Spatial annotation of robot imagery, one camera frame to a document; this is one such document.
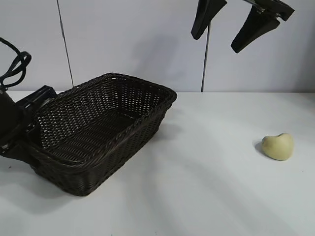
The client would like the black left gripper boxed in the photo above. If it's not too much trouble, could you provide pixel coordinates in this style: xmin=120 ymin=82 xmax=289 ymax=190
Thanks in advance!
xmin=0 ymin=85 xmax=58 ymax=170

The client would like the dark brown woven basket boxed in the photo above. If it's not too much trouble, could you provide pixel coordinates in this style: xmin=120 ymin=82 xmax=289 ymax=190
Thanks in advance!
xmin=26 ymin=72 xmax=178 ymax=197

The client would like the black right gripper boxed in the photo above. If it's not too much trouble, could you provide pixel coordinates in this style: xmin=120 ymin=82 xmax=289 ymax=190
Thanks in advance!
xmin=190 ymin=0 xmax=295 ymax=54

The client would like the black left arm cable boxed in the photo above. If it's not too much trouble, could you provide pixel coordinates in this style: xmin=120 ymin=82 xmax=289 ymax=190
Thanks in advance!
xmin=0 ymin=37 xmax=32 ymax=92

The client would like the pale yellow egg yolk pastry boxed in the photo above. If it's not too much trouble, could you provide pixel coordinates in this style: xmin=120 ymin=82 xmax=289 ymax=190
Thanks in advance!
xmin=261 ymin=132 xmax=295 ymax=162

